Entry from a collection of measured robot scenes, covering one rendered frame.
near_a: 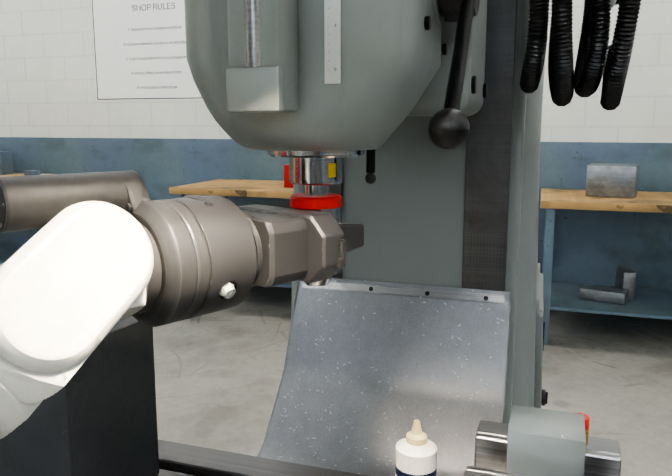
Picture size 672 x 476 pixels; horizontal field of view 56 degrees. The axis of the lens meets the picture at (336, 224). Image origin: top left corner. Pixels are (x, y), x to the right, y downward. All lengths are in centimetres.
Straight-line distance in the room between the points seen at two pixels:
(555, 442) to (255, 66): 37
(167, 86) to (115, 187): 515
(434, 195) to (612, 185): 335
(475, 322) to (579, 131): 387
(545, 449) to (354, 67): 34
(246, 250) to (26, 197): 15
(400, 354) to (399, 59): 54
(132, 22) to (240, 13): 537
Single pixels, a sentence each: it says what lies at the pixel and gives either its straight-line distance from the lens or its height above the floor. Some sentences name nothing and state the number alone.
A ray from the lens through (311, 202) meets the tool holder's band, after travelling 55.
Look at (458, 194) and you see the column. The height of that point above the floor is 123.
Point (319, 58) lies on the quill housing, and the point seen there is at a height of 138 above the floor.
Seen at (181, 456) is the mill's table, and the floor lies 94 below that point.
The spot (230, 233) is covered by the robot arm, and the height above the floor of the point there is 126.
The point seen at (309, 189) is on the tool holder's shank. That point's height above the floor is 127.
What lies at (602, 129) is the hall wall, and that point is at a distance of 475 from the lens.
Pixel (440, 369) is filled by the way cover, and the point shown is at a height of 99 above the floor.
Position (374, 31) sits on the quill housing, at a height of 140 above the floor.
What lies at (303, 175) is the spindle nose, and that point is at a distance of 55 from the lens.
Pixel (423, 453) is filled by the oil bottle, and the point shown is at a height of 102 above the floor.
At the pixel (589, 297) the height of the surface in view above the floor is 25.
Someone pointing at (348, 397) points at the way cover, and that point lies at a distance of 93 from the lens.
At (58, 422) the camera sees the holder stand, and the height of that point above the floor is 105.
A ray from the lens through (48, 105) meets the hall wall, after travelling 634.
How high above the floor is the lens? 133
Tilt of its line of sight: 9 degrees down
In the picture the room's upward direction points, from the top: straight up
